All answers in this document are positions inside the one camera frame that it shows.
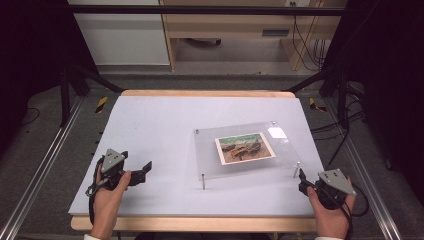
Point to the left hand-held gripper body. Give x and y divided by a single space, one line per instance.
112 160

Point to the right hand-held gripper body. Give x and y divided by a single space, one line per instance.
333 186

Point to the clear acrylic photo frame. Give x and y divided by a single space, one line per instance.
245 148

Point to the person's right hand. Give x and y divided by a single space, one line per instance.
328 220

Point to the person's left hand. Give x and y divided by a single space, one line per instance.
107 203

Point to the white board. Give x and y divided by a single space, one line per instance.
160 133

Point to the wooden table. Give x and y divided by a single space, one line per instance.
200 224

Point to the black metal stand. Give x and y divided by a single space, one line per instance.
65 96
341 96

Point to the black curtain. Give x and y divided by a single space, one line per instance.
30 50
390 83

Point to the white cabinet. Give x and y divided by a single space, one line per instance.
123 36

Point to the light wooden desk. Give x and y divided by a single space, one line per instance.
230 25

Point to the black horizontal bar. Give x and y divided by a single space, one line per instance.
200 10

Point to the aluminium rail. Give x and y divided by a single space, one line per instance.
43 163
366 173

